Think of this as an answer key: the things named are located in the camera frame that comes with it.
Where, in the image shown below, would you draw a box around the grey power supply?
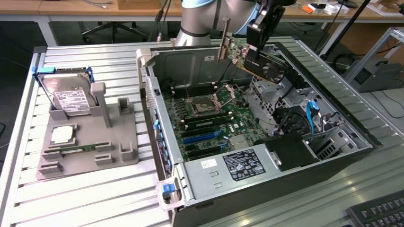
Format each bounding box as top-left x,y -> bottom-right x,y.
182,142 -> 284,201

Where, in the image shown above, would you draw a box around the silver chipset heatsink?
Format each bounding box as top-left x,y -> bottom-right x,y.
228,136 -> 254,149

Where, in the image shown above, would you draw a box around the black expansion slot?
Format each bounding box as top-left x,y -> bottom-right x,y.
180,127 -> 218,139
188,145 -> 223,159

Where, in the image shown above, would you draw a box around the black keyboard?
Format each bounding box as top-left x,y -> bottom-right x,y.
344,190 -> 404,227

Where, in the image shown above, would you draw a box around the green RAM stick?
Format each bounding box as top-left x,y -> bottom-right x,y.
184,115 -> 235,131
60,145 -> 98,154

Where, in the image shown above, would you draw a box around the hard disk with blue carrier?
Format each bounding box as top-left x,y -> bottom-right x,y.
32,67 -> 99,117

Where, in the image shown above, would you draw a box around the silver disk bay cage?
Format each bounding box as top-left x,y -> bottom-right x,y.
248,70 -> 312,112

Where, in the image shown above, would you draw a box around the grey parts rack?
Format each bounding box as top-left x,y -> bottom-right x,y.
35,82 -> 140,182

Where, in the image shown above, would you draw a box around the black tripod pole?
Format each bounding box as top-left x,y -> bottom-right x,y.
319,0 -> 372,60

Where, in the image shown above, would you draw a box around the white orange box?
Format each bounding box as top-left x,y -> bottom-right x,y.
300,3 -> 328,15

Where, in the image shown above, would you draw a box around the graphics card with black cooler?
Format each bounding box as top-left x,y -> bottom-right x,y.
216,17 -> 291,85

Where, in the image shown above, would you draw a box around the aluminium profile frame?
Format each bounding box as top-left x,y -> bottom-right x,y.
343,27 -> 404,79

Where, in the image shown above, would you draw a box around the black open PC case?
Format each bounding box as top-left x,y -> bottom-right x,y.
135,41 -> 384,227

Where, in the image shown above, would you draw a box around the blue wire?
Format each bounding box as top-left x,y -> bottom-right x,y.
304,100 -> 320,135

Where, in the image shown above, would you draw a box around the silver CPU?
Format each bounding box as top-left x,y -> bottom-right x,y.
50,126 -> 76,144

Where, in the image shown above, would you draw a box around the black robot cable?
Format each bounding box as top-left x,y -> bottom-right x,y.
155,0 -> 174,41

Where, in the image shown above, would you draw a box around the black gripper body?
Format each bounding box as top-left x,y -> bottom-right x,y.
259,0 -> 299,8

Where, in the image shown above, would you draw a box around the white flat box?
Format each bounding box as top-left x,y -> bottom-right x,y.
324,4 -> 351,16

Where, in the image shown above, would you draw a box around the grey equipment box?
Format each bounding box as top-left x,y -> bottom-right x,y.
344,58 -> 404,94

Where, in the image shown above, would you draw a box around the wooden desk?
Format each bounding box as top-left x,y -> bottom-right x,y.
0,0 -> 404,47

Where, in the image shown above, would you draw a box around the black office chair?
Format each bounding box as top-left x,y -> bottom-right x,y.
80,21 -> 150,44

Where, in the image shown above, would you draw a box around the black plastic shroud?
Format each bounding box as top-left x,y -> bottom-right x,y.
254,134 -> 322,172

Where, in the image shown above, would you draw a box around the brown cardboard box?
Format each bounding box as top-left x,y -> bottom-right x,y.
118,0 -> 163,10

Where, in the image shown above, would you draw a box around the blue expansion slot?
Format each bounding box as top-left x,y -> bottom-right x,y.
182,132 -> 220,144

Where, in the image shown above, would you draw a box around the CPU socket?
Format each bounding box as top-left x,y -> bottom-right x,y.
186,96 -> 222,118

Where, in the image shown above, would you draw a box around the white papers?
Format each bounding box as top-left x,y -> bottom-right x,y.
366,3 -> 404,17

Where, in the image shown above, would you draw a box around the silver socket cover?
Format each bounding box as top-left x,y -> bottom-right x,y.
214,84 -> 238,107

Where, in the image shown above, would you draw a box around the green motherboard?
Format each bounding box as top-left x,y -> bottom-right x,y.
163,82 -> 270,161

